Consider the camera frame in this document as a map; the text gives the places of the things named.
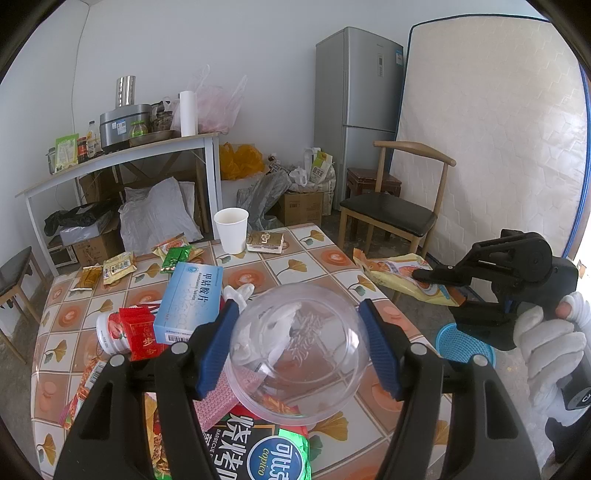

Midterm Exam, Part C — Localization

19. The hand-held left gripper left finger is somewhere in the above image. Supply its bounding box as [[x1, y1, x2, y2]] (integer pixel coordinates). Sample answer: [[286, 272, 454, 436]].
[[53, 300, 241, 480]]

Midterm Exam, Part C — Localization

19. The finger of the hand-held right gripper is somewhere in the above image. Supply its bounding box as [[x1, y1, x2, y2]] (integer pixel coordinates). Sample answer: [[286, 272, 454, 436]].
[[450, 295, 522, 352], [412, 230, 552, 289]]

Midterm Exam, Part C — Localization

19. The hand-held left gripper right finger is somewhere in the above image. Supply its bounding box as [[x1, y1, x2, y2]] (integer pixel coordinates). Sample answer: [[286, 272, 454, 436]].
[[359, 299, 541, 480]]

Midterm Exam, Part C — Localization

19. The blue plastic basket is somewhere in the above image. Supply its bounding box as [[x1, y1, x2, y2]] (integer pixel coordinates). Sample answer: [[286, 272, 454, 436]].
[[436, 323, 497, 370]]

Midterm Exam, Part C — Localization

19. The clear plastic bowl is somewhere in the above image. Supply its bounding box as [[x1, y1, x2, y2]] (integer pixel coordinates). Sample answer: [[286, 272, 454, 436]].
[[224, 282, 370, 425]]

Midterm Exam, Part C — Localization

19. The yellow snack bag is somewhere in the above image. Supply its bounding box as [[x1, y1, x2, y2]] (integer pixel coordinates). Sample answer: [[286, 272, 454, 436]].
[[353, 248, 462, 308]]

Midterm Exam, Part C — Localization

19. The green chip bag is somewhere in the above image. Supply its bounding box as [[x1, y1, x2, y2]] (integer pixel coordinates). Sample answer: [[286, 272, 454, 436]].
[[143, 392, 315, 480]]

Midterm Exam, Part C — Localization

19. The person's right hand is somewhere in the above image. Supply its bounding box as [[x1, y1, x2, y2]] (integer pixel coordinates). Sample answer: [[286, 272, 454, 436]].
[[512, 292, 589, 421]]

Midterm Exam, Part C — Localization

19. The pink mesh cloth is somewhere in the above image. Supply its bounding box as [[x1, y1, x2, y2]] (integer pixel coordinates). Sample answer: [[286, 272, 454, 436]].
[[191, 369, 259, 432]]

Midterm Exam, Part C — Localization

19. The blue white medicine box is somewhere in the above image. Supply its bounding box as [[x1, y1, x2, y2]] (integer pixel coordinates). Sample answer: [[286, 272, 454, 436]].
[[152, 262, 223, 344]]

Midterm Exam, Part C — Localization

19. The white crumpled tissue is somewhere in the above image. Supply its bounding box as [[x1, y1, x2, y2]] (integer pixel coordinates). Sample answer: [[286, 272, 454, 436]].
[[223, 284, 256, 312]]

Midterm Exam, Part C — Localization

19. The red packet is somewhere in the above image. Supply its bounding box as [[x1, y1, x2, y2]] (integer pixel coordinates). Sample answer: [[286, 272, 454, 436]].
[[119, 305, 171, 361]]

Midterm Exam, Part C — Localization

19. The green small packet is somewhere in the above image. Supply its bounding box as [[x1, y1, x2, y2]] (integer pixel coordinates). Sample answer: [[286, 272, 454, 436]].
[[161, 246, 204, 274]]

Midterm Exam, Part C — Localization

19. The white strawberry yogurt bottle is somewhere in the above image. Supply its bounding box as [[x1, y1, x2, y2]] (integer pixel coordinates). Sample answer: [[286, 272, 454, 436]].
[[96, 310, 134, 355]]

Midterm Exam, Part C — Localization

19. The orange small packet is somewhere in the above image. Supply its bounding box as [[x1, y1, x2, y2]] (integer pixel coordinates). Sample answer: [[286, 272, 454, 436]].
[[152, 235, 190, 259]]

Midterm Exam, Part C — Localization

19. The wooden chair dark seat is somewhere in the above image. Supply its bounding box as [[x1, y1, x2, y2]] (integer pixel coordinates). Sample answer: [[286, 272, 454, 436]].
[[0, 246, 47, 365], [337, 141, 457, 259]]

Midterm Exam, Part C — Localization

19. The golden brown box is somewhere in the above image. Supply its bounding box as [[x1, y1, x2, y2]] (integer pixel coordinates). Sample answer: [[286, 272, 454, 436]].
[[246, 231, 284, 254]]

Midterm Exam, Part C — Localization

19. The white paper cup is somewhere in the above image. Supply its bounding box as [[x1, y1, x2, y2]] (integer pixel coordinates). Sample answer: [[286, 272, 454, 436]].
[[213, 208, 249, 254]]

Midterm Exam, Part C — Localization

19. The yellow small packet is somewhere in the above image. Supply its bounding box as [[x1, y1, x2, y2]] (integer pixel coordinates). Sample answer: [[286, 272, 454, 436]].
[[102, 251, 138, 285]]

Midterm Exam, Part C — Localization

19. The white mattress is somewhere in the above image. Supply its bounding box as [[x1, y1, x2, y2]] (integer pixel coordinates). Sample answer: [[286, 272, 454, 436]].
[[392, 11, 591, 301]]

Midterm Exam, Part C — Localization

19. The orange snack packet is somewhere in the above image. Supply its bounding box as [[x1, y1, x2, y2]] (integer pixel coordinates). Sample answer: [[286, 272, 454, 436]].
[[60, 357, 112, 430]]

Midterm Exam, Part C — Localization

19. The white pillow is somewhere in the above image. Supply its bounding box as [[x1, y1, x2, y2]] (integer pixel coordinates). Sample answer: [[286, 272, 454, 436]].
[[119, 178, 204, 254]]

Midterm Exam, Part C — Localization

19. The cardboard box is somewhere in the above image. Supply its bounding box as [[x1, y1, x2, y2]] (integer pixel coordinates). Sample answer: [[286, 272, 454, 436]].
[[60, 217, 125, 268], [277, 191, 324, 227]]

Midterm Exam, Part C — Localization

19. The grey plastic bag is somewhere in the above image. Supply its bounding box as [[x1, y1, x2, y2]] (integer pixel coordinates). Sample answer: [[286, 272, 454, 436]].
[[237, 173, 291, 229]]

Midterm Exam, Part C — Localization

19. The yellow plastic bag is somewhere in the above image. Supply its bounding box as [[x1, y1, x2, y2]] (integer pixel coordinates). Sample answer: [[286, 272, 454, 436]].
[[218, 143, 266, 181]]

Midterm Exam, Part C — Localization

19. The green white rice bag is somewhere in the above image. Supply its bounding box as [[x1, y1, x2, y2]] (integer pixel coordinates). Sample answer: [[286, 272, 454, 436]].
[[308, 148, 335, 183]]

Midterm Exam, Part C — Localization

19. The black bag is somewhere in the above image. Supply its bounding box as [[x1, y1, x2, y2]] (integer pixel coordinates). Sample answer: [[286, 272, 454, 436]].
[[44, 200, 121, 236]]

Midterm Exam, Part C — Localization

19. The white side table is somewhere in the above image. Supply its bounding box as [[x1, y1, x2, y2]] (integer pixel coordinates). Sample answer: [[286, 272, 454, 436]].
[[16, 131, 222, 278]]

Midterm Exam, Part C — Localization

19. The metal pan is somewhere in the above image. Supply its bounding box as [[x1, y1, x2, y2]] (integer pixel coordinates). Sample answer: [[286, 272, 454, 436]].
[[129, 130, 176, 147]]

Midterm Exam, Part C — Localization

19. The silver refrigerator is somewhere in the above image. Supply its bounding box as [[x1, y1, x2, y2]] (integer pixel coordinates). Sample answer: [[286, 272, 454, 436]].
[[314, 27, 404, 213]]

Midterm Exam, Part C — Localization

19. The paper towel roll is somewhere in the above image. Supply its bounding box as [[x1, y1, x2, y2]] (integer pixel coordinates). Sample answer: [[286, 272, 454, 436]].
[[179, 90, 198, 137]]

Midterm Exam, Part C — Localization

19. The grey rice cooker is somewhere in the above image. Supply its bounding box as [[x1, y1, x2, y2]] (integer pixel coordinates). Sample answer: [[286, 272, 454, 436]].
[[99, 104, 153, 151]]

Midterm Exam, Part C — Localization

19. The pink plastic bag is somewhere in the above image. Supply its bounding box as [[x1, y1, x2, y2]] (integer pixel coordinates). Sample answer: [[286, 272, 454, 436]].
[[171, 65, 247, 134]]

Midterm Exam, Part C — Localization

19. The green seasoning bag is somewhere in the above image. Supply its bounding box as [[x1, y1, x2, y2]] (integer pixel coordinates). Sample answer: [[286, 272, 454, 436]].
[[54, 134, 80, 175]]

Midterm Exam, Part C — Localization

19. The steel cylinder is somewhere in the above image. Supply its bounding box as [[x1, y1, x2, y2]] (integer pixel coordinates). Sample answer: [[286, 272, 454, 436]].
[[115, 75, 137, 108]]

